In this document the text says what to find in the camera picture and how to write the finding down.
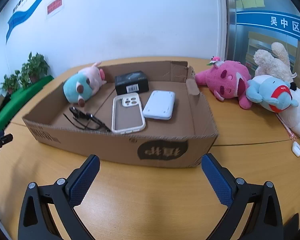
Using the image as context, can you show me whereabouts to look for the light blue plush toy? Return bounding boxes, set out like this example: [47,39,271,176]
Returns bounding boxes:
[245,75,299,112]

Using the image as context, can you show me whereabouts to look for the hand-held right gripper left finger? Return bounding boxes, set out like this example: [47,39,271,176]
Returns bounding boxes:
[17,154,100,240]

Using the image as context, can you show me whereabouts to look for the white plush toy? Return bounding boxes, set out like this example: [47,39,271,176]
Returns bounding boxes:
[277,81,300,140]

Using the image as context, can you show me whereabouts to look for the wooden desktop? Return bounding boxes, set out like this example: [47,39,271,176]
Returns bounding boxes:
[0,56,300,240]

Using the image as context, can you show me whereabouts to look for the clear white phone case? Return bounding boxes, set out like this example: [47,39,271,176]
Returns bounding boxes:
[111,92,146,133]

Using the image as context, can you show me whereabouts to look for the glass door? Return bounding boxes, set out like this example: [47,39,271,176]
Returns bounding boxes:
[225,0,300,80]

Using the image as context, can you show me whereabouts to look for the large potted green plant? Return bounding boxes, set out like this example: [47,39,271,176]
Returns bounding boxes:
[27,52,50,84]

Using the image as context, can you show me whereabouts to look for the red wall sign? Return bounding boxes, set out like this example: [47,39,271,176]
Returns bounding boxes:
[45,0,65,20]

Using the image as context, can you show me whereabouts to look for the white folding phone stand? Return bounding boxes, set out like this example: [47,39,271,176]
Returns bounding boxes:
[142,90,176,120]

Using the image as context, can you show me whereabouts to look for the teal and pink plush toy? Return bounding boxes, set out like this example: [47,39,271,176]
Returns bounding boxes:
[63,62,107,106]

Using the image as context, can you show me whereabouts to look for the pink beaded strap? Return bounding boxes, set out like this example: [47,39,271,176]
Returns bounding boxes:
[277,114,298,142]

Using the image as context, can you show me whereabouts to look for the pink plush bear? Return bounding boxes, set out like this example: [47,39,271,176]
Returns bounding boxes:
[195,56,253,110]

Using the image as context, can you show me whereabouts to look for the blue wall banner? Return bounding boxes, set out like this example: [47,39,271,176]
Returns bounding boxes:
[5,0,68,44]

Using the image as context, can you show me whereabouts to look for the brown cardboard box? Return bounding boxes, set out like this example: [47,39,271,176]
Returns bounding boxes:
[22,60,218,168]

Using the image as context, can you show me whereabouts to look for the green cabinet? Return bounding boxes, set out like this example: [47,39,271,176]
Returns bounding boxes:
[0,75,53,135]

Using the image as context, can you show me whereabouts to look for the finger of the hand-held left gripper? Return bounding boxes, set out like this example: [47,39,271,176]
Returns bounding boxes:
[0,133,13,154]

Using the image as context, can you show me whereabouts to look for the small black product box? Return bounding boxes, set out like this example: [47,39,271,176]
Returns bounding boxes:
[114,70,150,96]

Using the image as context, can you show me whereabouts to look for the blue door banner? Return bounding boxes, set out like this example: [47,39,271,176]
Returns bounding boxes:
[236,10,300,44]

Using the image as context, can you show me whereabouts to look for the cream plush toy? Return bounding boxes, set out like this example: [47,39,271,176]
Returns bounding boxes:
[254,42,297,83]

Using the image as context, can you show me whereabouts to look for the black eyeglasses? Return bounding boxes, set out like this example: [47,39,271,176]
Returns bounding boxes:
[63,106,112,132]

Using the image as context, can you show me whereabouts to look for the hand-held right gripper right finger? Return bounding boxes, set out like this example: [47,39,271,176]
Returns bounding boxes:
[201,153,283,240]

